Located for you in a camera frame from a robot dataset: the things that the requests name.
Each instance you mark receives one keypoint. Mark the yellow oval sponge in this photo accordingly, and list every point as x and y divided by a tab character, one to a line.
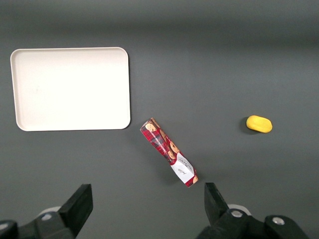
259	124

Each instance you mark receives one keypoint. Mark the red cookie box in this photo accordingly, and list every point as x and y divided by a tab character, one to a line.
168	150

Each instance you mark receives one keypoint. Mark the white cutting board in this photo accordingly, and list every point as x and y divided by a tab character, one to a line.
71	89

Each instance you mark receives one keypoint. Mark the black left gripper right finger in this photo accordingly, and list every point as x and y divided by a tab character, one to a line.
214	206

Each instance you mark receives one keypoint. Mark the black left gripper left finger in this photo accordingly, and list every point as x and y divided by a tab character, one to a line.
78	206

